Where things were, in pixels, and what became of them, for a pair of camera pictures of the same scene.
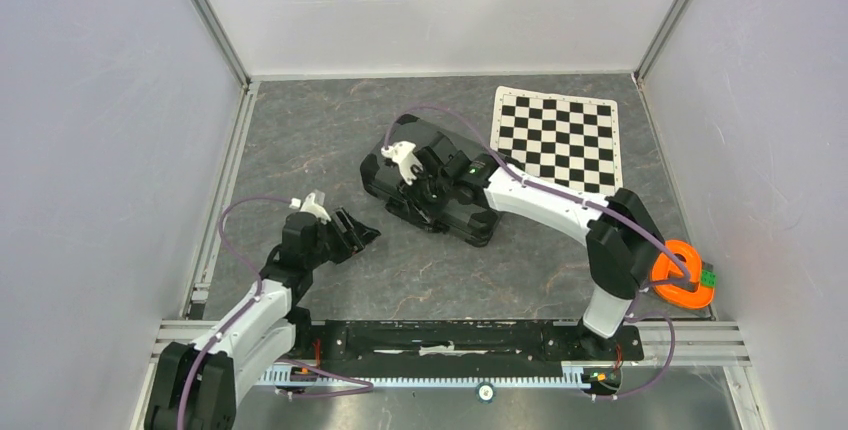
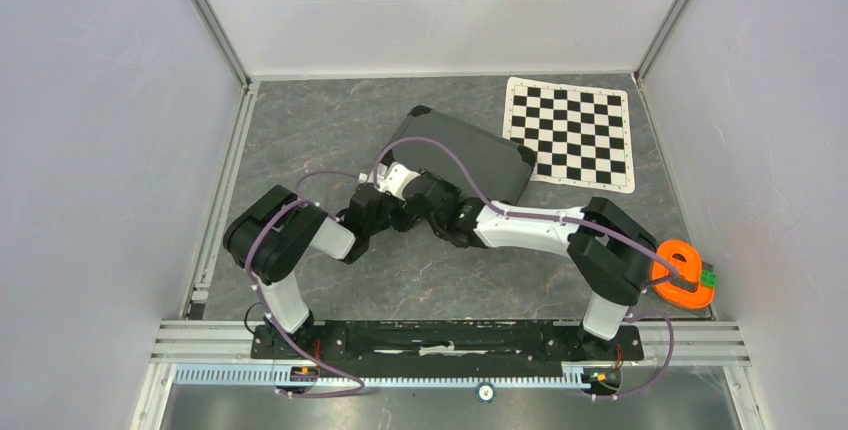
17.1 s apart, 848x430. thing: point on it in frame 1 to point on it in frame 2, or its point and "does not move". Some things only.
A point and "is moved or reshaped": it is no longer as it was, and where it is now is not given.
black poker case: x=383 y=176 is moved or reshaped
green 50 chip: x=485 y=392 does not move
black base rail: x=405 y=342 does not move
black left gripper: x=356 y=237 to x=405 y=221
